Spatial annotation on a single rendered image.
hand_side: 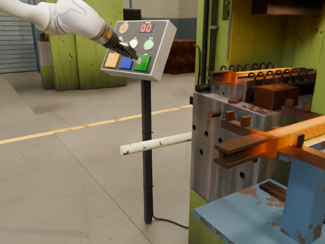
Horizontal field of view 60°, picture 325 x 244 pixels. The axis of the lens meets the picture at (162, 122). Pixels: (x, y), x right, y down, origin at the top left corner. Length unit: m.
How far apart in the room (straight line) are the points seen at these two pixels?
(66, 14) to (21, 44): 7.80
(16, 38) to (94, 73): 3.48
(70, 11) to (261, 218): 0.85
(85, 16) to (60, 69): 4.75
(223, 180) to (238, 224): 0.40
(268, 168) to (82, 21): 0.80
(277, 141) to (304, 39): 1.02
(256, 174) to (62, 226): 1.33
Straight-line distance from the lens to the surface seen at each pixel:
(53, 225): 1.99
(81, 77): 5.77
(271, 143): 0.48
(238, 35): 1.32
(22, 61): 8.83
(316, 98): 1.03
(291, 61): 1.51
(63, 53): 5.77
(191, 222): 1.43
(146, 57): 1.34
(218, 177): 1.13
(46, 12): 1.16
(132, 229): 1.84
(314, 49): 1.44
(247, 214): 0.77
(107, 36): 1.14
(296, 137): 0.53
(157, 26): 1.40
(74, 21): 1.06
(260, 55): 1.43
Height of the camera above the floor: 1.16
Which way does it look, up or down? 18 degrees down
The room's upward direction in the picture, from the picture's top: straight up
